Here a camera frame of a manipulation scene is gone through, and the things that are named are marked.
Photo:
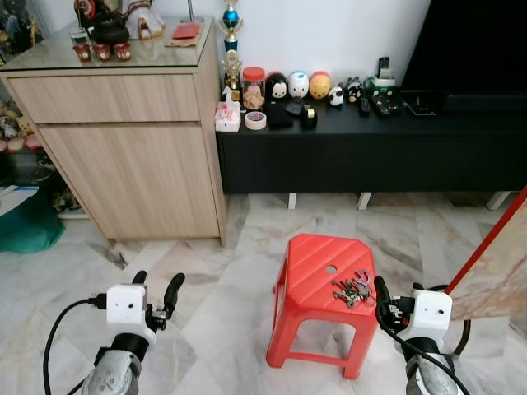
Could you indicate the red plastic stool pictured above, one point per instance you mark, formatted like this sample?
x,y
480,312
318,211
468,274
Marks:
x,y
317,263

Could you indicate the green bag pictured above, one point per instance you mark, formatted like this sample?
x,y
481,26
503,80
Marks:
x,y
29,230

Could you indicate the red envelope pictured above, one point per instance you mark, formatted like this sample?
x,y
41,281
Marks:
x,y
186,33

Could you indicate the wide black remote control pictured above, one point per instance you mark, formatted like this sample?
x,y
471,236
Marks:
x,y
385,104

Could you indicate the small gold trophy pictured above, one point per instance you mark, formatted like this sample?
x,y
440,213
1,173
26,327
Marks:
x,y
233,74

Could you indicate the marble pattern folding table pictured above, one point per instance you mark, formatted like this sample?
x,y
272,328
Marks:
x,y
498,271

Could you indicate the yellow round plush toy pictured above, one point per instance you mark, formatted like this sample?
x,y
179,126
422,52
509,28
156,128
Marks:
x,y
319,85

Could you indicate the light wooden cabinet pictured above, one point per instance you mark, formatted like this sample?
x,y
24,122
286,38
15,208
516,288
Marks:
x,y
123,156

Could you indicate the white round plush toy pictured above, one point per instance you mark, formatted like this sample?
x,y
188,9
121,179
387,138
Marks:
x,y
298,85

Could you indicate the blue and gold trophy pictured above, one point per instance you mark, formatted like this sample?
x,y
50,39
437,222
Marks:
x,y
231,18

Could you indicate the black teapot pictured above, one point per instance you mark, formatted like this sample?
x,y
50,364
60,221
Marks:
x,y
109,33

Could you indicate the small red cup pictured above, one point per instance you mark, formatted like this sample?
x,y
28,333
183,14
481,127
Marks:
x,y
102,52
82,53
122,51

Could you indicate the white tape roll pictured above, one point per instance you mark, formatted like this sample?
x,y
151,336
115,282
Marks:
x,y
255,121

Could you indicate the black white cow figurine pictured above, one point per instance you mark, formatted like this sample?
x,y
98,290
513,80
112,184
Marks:
x,y
354,89

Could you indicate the black wallet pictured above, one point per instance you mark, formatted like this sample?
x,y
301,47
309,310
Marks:
x,y
280,117

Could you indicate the pink white tissue box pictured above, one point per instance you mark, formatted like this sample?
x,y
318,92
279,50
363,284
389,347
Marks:
x,y
227,115

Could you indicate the small panda figurine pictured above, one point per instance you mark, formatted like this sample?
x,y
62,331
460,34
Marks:
x,y
336,96

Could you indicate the black tape dispenser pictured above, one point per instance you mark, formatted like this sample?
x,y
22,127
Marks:
x,y
309,117

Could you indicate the red lidded clear jar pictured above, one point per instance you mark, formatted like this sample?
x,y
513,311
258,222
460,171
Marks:
x,y
254,90

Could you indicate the black flat tray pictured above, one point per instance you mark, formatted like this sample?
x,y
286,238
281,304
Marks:
x,y
422,103

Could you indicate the bunch of keys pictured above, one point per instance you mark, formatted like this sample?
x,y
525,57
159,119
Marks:
x,y
350,290

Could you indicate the black TV console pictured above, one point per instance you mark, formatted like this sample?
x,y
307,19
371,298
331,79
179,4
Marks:
x,y
370,152

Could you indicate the black round plush toy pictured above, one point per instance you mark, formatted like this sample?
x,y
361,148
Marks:
x,y
277,87

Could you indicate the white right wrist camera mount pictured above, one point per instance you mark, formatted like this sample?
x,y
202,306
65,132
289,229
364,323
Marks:
x,y
432,317

